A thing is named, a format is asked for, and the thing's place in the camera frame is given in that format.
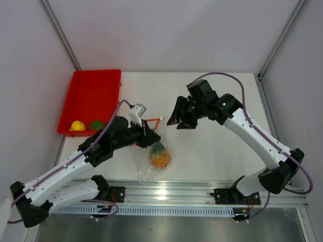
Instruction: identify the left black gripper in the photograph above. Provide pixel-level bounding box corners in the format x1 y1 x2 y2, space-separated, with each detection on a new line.
112 118 161 151

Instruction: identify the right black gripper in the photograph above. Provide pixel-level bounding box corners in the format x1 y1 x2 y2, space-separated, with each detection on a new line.
167 96 207 130

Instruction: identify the toy pineapple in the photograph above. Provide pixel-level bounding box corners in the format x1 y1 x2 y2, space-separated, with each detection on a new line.
148 129 172 169

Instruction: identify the clear zip top bag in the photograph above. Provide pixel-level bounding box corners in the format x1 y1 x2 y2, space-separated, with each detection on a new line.
130 116 176 183

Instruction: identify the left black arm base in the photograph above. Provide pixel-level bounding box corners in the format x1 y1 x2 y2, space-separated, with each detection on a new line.
90 175 126 203

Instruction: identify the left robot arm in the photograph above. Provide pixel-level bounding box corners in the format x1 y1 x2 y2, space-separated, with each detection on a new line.
10 116 161 228

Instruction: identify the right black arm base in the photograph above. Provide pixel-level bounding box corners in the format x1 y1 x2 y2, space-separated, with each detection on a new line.
209 176 261 205

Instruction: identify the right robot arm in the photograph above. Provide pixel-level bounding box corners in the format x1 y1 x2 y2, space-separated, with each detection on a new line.
167 80 304 204

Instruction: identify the green toy lime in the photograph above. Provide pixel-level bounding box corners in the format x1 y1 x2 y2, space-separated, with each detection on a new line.
89 120 104 130

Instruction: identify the red plastic bin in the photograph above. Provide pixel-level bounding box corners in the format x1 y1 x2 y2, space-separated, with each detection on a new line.
57 69 122 137

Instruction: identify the yellow toy lemon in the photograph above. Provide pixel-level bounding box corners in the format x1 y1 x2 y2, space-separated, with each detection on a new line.
69 120 86 131

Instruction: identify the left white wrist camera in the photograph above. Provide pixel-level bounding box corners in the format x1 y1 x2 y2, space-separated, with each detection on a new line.
129 103 146 126

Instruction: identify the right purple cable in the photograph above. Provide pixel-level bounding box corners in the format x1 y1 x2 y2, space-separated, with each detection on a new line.
188 72 314 195

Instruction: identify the purple cable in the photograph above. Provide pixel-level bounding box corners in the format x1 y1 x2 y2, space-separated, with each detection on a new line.
188 72 314 195
7 99 133 225

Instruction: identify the aluminium mounting rail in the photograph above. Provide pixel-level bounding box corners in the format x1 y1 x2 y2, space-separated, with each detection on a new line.
107 180 309 208

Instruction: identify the white slotted cable duct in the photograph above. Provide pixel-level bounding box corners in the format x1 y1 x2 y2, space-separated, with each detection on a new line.
56 204 235 217

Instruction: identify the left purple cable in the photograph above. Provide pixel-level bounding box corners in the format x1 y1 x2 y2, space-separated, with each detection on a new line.
7 99 133 225

